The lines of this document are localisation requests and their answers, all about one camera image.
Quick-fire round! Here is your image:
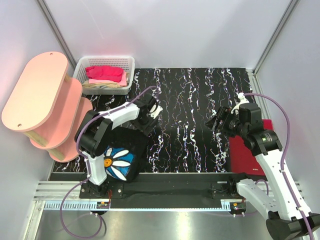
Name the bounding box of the purple cable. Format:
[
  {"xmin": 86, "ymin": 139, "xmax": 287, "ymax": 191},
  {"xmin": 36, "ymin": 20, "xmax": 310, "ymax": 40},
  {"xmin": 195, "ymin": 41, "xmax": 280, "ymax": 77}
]
[
  {"xmin": 237, "ymin": 92, "xmax": 316, "ymax": 240},
  {"xmin": 59, "ymin": 85, "xmax": 158, "ymax": 238}
]

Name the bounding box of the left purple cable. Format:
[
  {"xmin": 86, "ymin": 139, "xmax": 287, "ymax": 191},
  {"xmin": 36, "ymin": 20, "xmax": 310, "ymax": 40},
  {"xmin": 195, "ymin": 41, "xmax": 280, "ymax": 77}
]
[{"xmin": 59, "ymin": 85, "xmax": 158, "ymax": 238}]

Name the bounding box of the magenta t-shirt in basket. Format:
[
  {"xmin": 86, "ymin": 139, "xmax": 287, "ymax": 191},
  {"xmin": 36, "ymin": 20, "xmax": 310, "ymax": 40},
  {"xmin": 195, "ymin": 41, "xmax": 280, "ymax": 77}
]
[{"xmin": 85, "ymin": 65, "xmax": 125, "ymax": 82}]

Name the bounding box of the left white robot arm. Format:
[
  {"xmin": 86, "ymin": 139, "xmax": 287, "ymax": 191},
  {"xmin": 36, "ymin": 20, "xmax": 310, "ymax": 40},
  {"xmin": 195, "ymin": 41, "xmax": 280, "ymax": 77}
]
[{"xmin": 74, "ymin": 94, "xmax": 163, "ymax": 198}]

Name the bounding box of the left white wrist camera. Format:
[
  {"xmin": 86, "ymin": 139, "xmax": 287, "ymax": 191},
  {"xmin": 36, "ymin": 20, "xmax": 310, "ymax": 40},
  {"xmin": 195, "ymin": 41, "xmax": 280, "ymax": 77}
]
[{"xmin": 148, "ymin": 102, "xmax": 163, "ymax": 120}]

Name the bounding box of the pink three-tier wooden shelf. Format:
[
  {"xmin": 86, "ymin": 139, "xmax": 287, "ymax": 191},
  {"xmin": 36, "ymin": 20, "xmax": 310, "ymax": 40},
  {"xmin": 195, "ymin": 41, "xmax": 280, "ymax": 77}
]
[{"xmin": 1, "ymin": 51, "xmax": 93, "ymax": 163}]

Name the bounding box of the white plastic laundry basket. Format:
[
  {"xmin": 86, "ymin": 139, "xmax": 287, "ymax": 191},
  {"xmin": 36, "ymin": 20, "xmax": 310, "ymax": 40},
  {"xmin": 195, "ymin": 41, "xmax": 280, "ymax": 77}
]
[{"xmin": 73, "ymin": 55, "xmax": 135, "ymax": 95}]

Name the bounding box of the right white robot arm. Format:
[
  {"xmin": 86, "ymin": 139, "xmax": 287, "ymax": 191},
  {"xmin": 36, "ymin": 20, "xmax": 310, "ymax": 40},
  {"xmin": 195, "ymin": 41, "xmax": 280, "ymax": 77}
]
[{"xmin": 205, "ymin": 102, "xmax": 320, "ymax": 240}]

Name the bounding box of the black t-shirt with daisy print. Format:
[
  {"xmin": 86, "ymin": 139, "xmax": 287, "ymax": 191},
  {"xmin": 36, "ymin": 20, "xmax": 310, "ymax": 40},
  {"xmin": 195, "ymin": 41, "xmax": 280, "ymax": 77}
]
[{"xmin": 103, "ymin": 126, "xmax": 148, "ymax": 182}]

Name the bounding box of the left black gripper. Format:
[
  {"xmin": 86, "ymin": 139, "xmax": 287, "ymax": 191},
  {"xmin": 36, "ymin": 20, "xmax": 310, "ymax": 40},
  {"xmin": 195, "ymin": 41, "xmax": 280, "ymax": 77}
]
[{"xmin": 130, "ymin": 112, "xmax": 160, "ymax": 137}]

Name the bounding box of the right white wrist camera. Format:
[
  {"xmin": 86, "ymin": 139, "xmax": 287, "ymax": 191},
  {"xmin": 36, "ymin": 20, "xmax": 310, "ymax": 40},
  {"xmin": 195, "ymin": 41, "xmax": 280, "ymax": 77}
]
[{"xmin": 230, "ymin": 92, "xmax": 249, "ymax": 115}]

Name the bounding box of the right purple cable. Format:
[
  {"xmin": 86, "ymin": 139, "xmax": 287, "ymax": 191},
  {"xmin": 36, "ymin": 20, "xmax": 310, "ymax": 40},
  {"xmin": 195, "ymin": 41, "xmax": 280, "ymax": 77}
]
[{"xmin": 237, "ymin": 92, "xmax": 316, "ymax": 240}]

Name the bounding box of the folded red t-shirt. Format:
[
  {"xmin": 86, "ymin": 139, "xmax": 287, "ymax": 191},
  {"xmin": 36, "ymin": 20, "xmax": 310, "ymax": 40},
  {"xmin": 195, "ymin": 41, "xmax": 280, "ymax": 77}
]
[{"xmin": 220, "ymin": 114, "xmax": 278, "ymax": 176}]

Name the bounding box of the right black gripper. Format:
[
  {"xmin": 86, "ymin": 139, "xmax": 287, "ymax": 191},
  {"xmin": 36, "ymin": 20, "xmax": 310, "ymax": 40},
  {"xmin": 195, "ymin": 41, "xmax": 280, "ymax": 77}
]
[{"xmin": 204, "ymin": 105, "xmax": 248, "ymax": 138}]

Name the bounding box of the light pink garment in basket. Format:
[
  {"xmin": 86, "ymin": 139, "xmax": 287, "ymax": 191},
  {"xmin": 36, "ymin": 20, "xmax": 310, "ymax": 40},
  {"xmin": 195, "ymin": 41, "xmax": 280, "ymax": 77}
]
[{"xmin": 88, "ymin": 72, "xmax": 129, "ymax": 87}]

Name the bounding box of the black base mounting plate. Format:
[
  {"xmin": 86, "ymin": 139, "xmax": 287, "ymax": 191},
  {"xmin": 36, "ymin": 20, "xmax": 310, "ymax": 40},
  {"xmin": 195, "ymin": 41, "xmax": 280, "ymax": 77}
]
[{"xmin": 79, "ymin": 172, "xmax": 256, "ymax": 199}]

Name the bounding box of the black marbled table mat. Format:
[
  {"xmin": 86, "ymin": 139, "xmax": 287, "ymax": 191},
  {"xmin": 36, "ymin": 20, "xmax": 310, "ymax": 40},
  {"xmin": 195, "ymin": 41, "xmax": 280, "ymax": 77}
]
[{"xmin": 51, "ymin": 66, "xmax": 262, "ymax": 175}]

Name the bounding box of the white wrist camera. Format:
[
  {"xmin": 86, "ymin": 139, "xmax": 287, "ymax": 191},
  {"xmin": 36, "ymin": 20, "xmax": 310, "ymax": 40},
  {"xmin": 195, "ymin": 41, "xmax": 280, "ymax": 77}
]
[
  {"xmin": 230, "ymin": 92, "xmax": 249, "ymax": 115},
  {"xmin": 148, "ymin": 102, "xmax": 163, "ymax": 120}
]

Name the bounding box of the beige garment in basket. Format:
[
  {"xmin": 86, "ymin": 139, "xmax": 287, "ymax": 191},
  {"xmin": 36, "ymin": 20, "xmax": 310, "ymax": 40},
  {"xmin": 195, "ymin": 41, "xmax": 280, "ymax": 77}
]
[{"xmin": 82, "ymin": 80, "xmax": 121, "ymax": 89}]

